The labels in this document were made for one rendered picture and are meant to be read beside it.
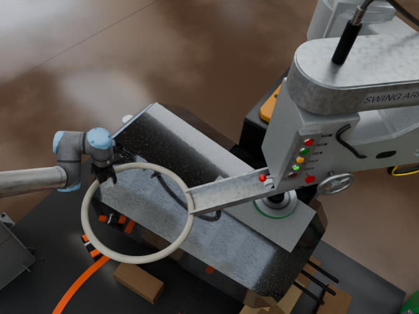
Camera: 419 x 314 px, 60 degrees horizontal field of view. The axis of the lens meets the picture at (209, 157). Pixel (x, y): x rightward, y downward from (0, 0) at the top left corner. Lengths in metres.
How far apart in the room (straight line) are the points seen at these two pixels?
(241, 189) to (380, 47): 0.82
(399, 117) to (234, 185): 0.73
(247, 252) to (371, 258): 1.30
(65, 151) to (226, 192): 0.71
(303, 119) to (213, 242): 0.87
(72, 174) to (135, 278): 1.06
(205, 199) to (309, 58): 0.83
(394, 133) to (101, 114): 2.41
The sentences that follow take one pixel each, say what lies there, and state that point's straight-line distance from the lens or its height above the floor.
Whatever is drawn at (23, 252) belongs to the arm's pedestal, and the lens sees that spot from 2.55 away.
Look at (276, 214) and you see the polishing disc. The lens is 1.77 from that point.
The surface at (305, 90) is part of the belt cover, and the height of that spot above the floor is 1.67.
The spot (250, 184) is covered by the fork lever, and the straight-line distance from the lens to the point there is 1.69.
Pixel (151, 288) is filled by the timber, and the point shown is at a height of 0.14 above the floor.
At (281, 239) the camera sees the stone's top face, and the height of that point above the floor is 0.85.
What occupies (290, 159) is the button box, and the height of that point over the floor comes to 1.41.
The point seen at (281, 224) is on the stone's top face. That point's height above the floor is 0.85.
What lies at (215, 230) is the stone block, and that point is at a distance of 1.81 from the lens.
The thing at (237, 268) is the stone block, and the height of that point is 0.70.
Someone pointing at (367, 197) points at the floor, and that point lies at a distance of 3.11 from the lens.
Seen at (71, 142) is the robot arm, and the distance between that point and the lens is 1.52.
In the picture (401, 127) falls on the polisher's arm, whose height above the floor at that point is 1.45.
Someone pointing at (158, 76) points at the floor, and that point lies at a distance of 3.54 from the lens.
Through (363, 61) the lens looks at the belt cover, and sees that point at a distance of 1.22.
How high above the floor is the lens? 2.43
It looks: 55 degrees down
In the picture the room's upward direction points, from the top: 7 degrees clockwise
